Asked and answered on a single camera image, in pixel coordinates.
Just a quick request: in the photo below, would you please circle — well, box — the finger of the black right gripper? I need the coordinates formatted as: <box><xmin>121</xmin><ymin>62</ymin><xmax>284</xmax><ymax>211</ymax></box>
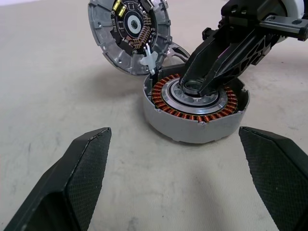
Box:
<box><xmin>179</xmin><ymin>26</ymin><xmax>242</xmax><ymax>88</ymax></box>
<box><xmin>198</xmin><ymin>33</ymin><xmax>274</xmax><ymax>95</ymax></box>

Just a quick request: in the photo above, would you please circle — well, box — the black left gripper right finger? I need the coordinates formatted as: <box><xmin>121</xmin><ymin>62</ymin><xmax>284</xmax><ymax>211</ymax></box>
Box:
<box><xmin>239</xmin><ymin>126</ymin><xmax>308</xmax><ymax>231</ymax></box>

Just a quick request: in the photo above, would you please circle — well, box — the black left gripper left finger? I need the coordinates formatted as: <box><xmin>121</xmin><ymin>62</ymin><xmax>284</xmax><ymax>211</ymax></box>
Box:
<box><xmin>3</xmin><ymin>127</ymin><xmax>112</xmax><ymax>231</ymax></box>

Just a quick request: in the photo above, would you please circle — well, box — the silver spoked rotor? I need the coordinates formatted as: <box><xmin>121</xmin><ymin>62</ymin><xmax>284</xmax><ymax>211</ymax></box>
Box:
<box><xmin>168</xmin><ymin>42</ymin><xmax>191</xmax><ymax>64</ymax></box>

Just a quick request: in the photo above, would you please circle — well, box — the grey motor lid circuit board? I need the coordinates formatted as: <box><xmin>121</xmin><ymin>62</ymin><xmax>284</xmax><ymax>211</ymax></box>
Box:
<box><xmin>87</xmin><ymin>0</ymin><xmax>173</xmax><ymax>77</ymax></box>

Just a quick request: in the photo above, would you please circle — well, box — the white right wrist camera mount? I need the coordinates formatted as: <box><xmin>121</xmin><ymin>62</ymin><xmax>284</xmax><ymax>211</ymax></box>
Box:
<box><xmin>280</xmin><ymin>0</ymin><xmax>306</xmax><ymax>19</ymax></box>

